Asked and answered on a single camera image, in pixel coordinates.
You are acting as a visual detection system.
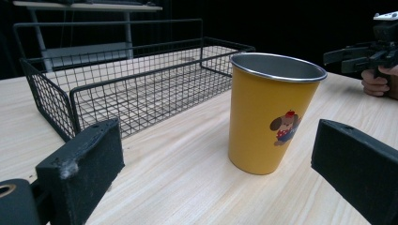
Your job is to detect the black wire basket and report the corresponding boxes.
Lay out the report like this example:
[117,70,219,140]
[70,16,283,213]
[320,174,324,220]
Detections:
[12,18,256,143]

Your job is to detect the yellow metal cup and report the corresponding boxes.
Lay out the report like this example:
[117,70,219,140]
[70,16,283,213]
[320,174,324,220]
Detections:
[227,52,329,176]

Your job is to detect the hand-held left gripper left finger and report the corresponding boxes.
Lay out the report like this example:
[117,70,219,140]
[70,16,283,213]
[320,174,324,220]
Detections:
[35,117,126,225]

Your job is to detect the white table with grey legs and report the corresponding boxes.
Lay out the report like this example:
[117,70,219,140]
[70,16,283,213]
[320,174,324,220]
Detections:
[12,0,163,73]

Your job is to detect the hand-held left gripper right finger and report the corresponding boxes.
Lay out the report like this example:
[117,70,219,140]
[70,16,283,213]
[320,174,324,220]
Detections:
[310,118,398,225]

